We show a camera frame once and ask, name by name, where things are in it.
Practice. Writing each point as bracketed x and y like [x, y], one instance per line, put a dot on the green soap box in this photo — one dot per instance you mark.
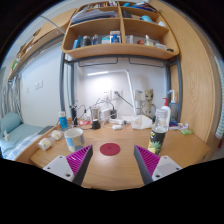
[187, 131]

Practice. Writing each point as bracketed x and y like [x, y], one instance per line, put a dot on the black electric razor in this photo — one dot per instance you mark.
[73, 115]

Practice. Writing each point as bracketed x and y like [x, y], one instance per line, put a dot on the white wall switch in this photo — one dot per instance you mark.
[39, 85]

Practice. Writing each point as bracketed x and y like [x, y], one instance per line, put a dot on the white and blue mug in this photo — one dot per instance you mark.
[74, 140]

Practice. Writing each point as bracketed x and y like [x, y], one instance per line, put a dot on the blue spray bottle white nozzle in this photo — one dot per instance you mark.
[173, 108]

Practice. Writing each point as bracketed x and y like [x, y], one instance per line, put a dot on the small blue tube white cap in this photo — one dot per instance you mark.
[63, 121]

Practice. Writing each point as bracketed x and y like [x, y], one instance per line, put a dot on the dark flat tablet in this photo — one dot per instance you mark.
[46, 129]

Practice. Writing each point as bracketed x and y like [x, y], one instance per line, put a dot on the white wall outlet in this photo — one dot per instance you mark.
[106, 94]

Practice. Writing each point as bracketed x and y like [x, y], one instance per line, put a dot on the small white oval case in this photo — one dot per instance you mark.
[117, 127]

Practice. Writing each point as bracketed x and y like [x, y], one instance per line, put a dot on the clear bottle with pineapple label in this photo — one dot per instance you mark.
[156, 140]

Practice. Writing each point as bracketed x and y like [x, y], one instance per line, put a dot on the flat round red coaster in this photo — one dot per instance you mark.
[110, 149]

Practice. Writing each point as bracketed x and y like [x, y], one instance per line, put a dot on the wooden shelf unit with items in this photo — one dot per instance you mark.
[120, 50]

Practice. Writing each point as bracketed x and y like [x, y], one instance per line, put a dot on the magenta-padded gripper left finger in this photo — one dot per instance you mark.
[78, 159]

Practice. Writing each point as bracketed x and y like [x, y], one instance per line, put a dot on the wrapped round bun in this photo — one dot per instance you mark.
[56, 134]
[45, 144]

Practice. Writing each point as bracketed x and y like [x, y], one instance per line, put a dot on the bed with teal pillow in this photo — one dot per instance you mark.
[15, 133]

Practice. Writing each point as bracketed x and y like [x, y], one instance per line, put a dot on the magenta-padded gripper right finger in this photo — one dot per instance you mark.
[149, 159]

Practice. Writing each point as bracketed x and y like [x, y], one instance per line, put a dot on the white pump bottle red top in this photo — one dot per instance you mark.
[166, 111]

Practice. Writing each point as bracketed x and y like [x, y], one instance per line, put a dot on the steel cup on black base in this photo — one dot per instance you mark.
[95, 115]

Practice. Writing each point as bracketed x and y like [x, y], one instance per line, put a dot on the white charger block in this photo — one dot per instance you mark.
[106, 115]

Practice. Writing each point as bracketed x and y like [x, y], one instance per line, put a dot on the white paper bag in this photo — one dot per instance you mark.
[141, 122]

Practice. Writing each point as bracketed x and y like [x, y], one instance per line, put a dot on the long wooden wall shelf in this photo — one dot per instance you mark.
[43, 38]

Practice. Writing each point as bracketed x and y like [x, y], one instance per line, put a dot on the grey metal loft frame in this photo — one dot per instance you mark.
[62, 86]

